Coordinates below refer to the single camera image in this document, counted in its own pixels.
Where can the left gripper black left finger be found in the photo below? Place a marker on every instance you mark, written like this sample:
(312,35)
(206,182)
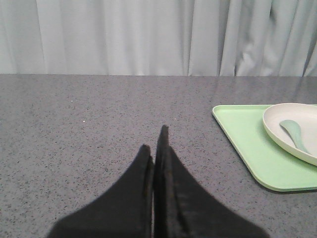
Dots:
(123,211)

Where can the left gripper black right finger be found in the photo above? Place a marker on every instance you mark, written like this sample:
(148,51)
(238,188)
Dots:
(184,209)

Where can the white oval plate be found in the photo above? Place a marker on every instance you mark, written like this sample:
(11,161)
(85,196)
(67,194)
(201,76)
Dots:
(306,116)

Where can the light green serving tray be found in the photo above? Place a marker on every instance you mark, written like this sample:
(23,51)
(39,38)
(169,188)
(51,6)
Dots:
(269,164)

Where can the teal plastic knife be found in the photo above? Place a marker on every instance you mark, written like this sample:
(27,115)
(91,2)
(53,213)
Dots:
(294,131)

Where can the grey pleated curtain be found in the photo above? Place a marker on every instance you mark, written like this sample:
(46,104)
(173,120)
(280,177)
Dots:
(159,37)

